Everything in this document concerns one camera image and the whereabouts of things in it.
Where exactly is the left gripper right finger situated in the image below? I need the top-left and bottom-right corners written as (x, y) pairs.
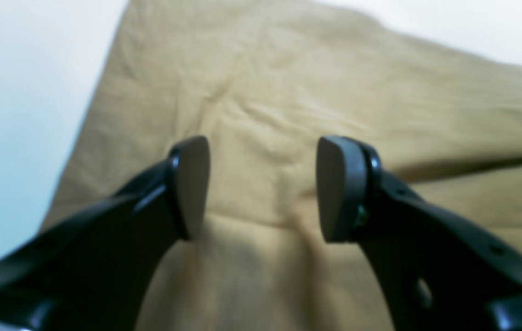
top-left (316, 136), bottom-right (522, 331)

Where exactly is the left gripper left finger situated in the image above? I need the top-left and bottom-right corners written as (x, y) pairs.
top-left (0, 136), bottom-right (210, 331)

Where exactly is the brown t-shirt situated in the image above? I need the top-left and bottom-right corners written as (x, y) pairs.
top-left (42, 0), bottom-right (522, 331)

